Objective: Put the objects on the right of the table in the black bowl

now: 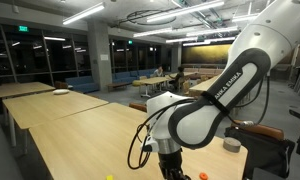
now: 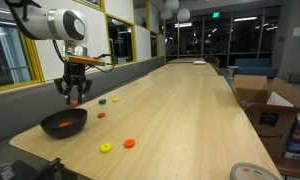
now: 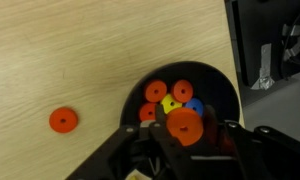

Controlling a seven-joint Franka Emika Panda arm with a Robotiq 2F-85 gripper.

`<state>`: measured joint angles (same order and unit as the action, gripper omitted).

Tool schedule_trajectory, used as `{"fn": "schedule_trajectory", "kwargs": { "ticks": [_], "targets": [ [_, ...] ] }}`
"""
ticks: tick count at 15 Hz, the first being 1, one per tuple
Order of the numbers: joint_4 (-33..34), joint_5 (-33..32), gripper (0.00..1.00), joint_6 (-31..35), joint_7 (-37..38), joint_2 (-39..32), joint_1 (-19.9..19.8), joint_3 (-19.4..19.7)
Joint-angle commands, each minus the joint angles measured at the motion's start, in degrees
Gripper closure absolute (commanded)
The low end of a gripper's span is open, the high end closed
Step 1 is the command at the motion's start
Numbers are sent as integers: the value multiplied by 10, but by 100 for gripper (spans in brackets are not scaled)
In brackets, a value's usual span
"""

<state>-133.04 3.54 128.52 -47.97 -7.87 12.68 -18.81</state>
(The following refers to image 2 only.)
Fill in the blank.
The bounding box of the white paper sheet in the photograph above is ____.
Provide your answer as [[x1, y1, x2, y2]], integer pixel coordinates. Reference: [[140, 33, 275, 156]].
[[265, 91, 295, 108]]

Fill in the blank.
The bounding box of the low wooden bench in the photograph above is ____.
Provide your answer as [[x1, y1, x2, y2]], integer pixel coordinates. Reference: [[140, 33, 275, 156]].
[[287, 71, 300, 84]]

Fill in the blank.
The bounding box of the light wooden table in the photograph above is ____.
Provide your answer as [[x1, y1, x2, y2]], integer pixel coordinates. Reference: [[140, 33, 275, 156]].
[[149, 62, 220, 77], [167, 57, 207, 65]]

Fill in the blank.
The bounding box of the yellow framed window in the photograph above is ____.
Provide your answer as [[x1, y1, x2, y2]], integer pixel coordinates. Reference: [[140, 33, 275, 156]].
[[0, 0, 46, 94], [104, 13, 138, 66]]

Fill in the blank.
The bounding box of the brown padded chair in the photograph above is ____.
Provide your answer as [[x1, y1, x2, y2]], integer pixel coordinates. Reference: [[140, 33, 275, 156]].
[[211, 57, 222, 73]]

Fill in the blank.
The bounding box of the yellow disc with hole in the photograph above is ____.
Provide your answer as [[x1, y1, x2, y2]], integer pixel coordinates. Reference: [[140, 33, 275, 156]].
[[99, 142, 113, 154]]

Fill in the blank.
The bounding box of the blue sofa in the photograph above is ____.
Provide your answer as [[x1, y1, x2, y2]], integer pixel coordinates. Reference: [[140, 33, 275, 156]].
[[234, 58, 278, 79]]

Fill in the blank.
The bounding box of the black bowl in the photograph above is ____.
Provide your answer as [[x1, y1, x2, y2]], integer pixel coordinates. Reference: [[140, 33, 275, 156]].
[[39, 108, 89, 140]]

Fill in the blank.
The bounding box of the orange plastic piece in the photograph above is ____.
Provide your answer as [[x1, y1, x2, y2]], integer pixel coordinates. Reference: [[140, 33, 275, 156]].
[[58, 121, 74, 129]]

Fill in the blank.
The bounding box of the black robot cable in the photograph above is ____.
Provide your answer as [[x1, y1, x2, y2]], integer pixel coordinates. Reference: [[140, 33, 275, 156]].
[[4, 0, 117, 74]]

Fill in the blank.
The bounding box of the white round device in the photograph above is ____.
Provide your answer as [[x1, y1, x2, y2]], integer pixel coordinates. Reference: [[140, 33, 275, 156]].
[[229, 161, 280, 180]]

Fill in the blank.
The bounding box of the white globe pendant lamp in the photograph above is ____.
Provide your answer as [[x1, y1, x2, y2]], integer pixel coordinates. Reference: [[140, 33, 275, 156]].
[[176, 8, 192, 23], [165, 0, 180, 11], [160, 8, 173, 21]]

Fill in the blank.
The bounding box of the blue printed box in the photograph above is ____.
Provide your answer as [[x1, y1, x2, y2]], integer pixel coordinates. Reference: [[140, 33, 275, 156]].
[[284, 136, 300, 161]]

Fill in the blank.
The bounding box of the grey upholstered wall bench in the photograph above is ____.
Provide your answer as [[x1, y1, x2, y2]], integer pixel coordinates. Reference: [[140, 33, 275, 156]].
[[0, 55, 167, 161]]

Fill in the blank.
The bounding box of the brown wooden chair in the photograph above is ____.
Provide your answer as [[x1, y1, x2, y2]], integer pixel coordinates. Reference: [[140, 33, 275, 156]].
[[231, 74, 300, 159]]

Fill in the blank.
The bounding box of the linear ceiling light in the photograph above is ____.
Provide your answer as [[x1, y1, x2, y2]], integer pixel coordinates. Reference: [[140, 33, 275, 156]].
[[233, 16, 258, 23]]

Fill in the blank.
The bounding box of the white round stool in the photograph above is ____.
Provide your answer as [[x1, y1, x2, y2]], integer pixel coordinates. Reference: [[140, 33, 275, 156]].
[[227, 65, 240, 79]]

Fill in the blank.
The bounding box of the brown chair seat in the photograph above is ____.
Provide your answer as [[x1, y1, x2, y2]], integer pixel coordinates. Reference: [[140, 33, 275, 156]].
[[272, 155, 300, 180]]

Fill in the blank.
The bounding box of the wrist camera on wooden mount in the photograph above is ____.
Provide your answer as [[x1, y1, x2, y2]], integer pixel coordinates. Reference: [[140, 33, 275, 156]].
[[67, 54, 109, 67]]

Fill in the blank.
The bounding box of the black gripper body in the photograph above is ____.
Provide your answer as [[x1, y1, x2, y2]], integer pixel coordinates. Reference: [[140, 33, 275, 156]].
[[63, 62, 88, 84]]

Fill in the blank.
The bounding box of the black clamp device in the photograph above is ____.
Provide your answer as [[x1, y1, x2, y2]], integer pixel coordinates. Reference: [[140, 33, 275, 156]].
[[0, 157, 66, 180]]

